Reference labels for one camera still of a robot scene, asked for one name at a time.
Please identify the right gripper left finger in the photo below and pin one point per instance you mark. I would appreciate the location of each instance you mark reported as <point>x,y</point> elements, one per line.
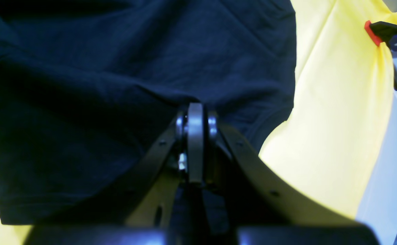
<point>136,208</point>

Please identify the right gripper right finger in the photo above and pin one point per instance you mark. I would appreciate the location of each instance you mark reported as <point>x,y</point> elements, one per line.
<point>228,163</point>

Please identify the dark navy T-shirt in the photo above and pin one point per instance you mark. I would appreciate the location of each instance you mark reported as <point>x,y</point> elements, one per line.
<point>86,86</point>

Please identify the yellow table cloth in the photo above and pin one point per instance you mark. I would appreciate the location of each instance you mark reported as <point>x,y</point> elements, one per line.
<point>325,149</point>

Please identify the left red-tipped table clamp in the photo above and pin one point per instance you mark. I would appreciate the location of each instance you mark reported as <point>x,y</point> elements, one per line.
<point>382,32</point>

